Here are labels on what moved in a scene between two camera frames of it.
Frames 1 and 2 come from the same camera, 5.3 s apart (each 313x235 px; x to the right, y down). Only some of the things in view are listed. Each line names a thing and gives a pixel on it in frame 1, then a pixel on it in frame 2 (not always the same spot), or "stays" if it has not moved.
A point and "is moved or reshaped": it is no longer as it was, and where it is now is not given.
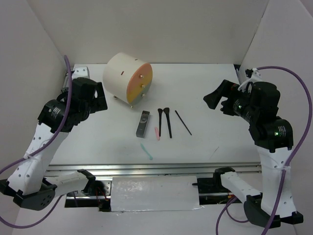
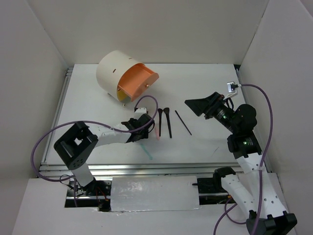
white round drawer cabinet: (117, 70) is moved or reshaped
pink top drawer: (144, 73) is moved or reshaped
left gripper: (99, 103) → (145, 134)
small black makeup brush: (160, 110) stays
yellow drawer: (143, 85) → (123, 97)
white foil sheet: (154, 193) stays
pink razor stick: (157, 133) stays
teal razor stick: (145, 149) stays
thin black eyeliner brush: (183, 122) stays
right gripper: (227, 88) → (208, 105)
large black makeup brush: (166, 110) stays
